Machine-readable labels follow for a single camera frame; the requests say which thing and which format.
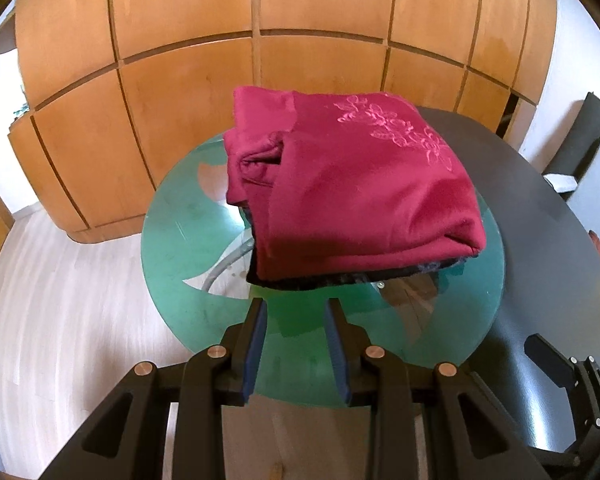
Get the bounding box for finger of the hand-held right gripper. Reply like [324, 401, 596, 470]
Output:
[524, 332, 600, 431]
[532, 422, 600, 468]

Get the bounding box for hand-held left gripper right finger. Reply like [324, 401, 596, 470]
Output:
[324, 297, 551, 480]

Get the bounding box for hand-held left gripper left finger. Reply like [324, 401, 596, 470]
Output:
[37, 299, 269, 480]

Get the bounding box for dark red garment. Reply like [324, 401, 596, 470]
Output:
[224, 85, 487, 281]

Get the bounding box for dark folded cloth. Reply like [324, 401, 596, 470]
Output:
[245, 210, 481, 292]

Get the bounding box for round glass table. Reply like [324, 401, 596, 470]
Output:
[141, 125, 505, 408]

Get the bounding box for black table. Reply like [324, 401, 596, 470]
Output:
[415, 105, 600, 453]

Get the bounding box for white cloth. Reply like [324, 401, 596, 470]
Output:
[542, 174, 579, 192]

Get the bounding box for black chair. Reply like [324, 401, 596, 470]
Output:
[542, 91, 600, 193]

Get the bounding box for wooden wardrobe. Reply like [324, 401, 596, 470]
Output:
[7, 0, 558, 243]

